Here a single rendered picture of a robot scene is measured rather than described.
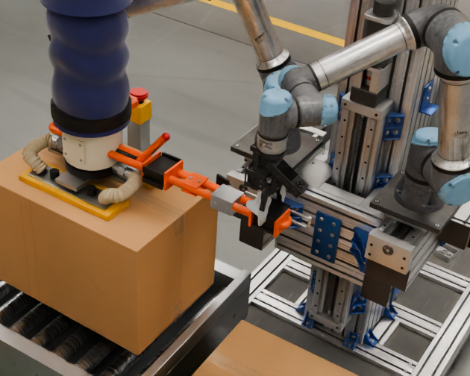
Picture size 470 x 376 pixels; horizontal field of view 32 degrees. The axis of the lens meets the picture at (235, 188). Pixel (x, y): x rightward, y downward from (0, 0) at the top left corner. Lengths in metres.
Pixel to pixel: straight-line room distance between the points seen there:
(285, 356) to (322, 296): 0.44
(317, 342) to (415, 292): 0.52
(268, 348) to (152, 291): 0.47
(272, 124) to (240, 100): 3.07
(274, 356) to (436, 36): 1.13
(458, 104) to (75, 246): 1.12
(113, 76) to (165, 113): 2.65
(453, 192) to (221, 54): 3.47
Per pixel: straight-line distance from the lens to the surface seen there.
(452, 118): 2.20
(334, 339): 3.20
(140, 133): 3.00
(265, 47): 2.65
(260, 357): 2.65
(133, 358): 2.64
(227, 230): 4.00
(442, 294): 3.52
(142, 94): 2.94
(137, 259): 2.27
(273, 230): 2.16
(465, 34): 2.07
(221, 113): 4.91
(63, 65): 2.25
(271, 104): 1.97
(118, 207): 2.38
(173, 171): 2.29
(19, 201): 2.50
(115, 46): 2.23
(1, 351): 2.70
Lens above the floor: 2.47
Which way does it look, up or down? 35 degrees down
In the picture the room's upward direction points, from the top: 4 degrees clockwise
